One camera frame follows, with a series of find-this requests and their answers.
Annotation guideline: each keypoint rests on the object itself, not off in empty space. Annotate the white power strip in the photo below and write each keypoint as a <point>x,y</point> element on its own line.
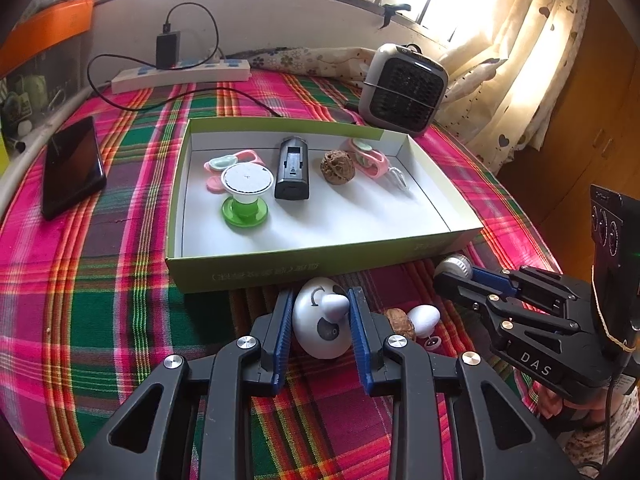
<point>180,74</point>

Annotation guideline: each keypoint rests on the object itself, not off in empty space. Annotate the white mushroom-shaped knob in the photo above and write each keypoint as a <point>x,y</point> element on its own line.
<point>425,319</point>

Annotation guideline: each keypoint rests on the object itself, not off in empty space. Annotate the green decorated container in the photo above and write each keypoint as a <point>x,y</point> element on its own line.
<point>31,89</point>

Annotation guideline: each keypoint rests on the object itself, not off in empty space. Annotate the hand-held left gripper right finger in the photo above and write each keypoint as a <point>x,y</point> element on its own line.
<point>359,335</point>

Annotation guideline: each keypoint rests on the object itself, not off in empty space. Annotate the silver round cap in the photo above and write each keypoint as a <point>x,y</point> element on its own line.
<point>457,265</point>

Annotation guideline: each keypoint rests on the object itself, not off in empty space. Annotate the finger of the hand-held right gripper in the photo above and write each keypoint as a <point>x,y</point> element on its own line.
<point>492,280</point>
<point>470,295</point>

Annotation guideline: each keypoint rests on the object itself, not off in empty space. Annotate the pink clip with mint pad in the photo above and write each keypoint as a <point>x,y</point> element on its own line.
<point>220,165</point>
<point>372,162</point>

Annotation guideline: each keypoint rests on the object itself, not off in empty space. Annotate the white disc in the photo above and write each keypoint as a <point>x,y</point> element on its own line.
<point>246,182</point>

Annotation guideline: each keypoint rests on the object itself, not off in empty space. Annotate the large brown walnut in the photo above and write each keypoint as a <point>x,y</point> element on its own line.
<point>338,165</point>

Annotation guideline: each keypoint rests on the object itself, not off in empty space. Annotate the grey desktop heater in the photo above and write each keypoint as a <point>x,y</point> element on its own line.
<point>407,87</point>

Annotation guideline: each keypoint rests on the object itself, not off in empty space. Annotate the floral pillow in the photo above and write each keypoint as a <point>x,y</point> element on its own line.
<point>310,62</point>

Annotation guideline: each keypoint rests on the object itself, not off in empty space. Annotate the black window hook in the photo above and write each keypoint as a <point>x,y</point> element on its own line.
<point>392,14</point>

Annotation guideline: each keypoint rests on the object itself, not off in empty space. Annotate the plaid cloth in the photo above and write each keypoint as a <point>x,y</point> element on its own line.
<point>100,285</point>

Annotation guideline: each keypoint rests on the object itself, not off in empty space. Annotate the white egg-shaped toy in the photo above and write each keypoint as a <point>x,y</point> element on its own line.
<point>315,322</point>

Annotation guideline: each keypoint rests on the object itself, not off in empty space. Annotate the black flashlight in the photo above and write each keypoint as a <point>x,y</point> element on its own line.
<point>292,170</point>

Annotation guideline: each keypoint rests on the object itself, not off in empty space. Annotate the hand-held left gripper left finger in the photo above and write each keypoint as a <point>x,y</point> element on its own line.
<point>285,332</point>

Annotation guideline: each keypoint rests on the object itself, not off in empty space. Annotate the black smartphone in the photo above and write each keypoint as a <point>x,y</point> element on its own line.
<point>72,165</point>

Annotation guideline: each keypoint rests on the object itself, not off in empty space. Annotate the person's floral clothing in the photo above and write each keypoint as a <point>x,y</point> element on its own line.
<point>605,452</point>

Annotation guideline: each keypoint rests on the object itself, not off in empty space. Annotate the black charger adapter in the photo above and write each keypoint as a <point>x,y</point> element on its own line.
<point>168,51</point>

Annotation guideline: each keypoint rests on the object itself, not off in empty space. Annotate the cream heart-print curtain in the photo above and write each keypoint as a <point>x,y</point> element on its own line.
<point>525,35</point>

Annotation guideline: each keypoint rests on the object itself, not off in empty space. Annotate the person's right hand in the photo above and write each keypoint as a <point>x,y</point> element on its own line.
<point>550,402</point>

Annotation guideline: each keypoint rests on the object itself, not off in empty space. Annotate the green and white cardboard box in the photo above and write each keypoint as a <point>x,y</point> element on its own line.
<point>325,220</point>

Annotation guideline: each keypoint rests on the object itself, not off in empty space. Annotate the small brown walnut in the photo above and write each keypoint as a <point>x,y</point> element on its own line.
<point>400,326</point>

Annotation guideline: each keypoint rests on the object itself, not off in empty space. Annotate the wooden cabinet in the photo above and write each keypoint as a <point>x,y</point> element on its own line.
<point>590,110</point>

